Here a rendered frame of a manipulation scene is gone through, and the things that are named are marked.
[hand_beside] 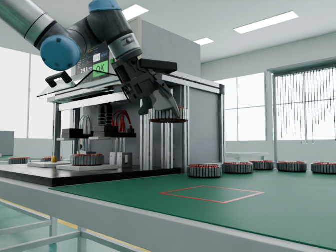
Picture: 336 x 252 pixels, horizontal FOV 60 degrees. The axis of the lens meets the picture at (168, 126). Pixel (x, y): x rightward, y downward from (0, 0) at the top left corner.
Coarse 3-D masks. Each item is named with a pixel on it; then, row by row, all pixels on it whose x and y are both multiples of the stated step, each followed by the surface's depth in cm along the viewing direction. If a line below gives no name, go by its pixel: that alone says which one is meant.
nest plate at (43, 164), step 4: (28, 164) 115; (32, 164) 113; (36, 164) 110; (40, 164) 108; (44, 164) 106; (48, 164) 107; (52, 164) 108; (56, 164) 110; (60, 164) 111; (64, 164) 112; (68, 164) 113
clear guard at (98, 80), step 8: (88, 72) 82; (96, 72) 84; (104, 72) 86; (72, 80) 85; (80, 80) 80; (88, 80) 95; (96, 80) 95; (104, 80) 95; (112, 80) 95; (48, 88) 94; (56, 88) 88; (64, 88) 82; (88, 88) 108; (96, 88) 108; (104, 88) 108; (112, 88) 108; (120, 88) 108; (40, 96) 93
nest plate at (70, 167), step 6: (60, 168) 98; (66, 168) 95; (72, 168) 92; (78, 168) 90; (84, 168) 91; (90, 168) 93; (96, 168) 94; (102, 168) 96; (108, 168) 98; (114, 168) 99
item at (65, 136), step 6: (66, 132) 120; (72, 132) 120; (78, 132) 122; (60, 138) 119; (66, 138) 118; (72, 138) 120; (78, 138) 127; (84, 138) 127; (84, 144) 129; (84, 150) 129
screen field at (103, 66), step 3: (99, 63) 121; (102, 63) 120; (105, 63) 118; (93, 66) 124; (96, 66) 123; (99, 66) 121; (102, 66) 120; (105, 66) 118; (96, 69) 123; (99, 69) 121; (102, 69) 120; (105, 69) 118
